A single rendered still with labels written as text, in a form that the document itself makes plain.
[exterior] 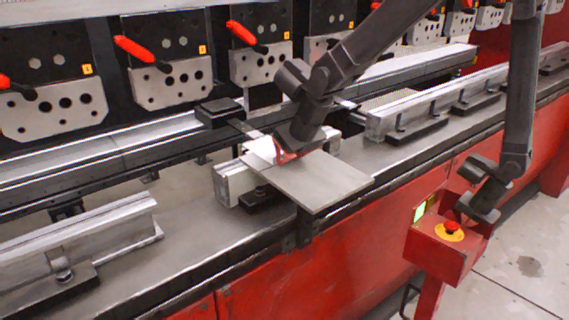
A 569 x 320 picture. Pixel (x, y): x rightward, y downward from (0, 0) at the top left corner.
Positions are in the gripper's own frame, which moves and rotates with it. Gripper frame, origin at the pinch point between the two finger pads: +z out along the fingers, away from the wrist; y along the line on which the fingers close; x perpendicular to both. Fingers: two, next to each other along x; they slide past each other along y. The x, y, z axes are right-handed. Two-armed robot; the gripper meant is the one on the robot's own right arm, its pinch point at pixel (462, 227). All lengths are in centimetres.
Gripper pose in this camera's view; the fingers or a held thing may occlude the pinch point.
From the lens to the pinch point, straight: 118.5
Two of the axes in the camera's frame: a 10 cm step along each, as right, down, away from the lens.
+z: -1.8, 7.2, 6.7
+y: -6.7, -5.9, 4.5
